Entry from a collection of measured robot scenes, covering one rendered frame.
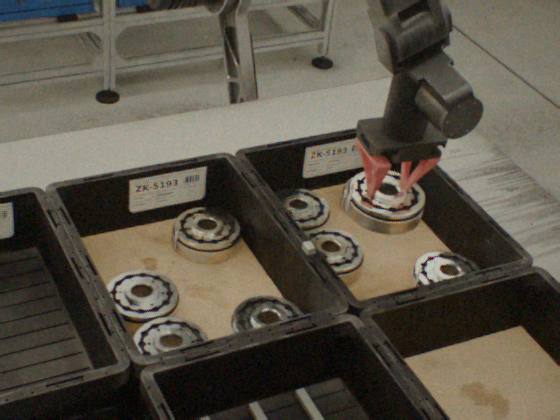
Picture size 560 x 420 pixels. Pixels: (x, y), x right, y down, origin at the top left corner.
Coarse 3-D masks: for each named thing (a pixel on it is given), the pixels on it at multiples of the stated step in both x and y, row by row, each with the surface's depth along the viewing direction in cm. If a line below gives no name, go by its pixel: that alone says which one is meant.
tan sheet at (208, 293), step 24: (96, 240) 159; (120, 240) 160; (144, 240) 160; (168, 240) 161; (240, 240) 162; (96, 264) 154; (120, 264) 155; (144, 264) 155; (168, 264) 156; (192, 264) 156; (216, 264) 157; (240, 264) 157; (192, 288) 152; (216, 288) 153; (240, 288) 153; (264, 288) 154; (192, 312) 148; (216, 312) 148; (216, 336) 144
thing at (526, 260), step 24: (264, 144) 167; (288, 144) 167; (432, 168) 166; (264, 192) 156; (456, 192) 161; (288, 216) 152; (480, 216) 156; (504, 240) 152; (504, 264) 147; (528, 264) 148; (336, 288) 140; (432, 288) 141; (360, 312) 137
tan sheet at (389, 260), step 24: (336, 192) 175; (336, 216) 170; (360, 240) 165; (384, 240) 166; (408, 240) 166; (432, 240) 167; (384, 264) 161; (408, 264) 161; (360, 288) 156; (384, 288) 156; (408, 288) 157
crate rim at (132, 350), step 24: (144, 168) 158; (168, 168) 159; (240, 168) 160; (48, 192) 151; (72, 240) 143; (288, 240) 147; (312, 264) 143; (96, 288) 135; (336, 312) 136; (120, 336) 128; (240, 336) 130; (144, 360) 125
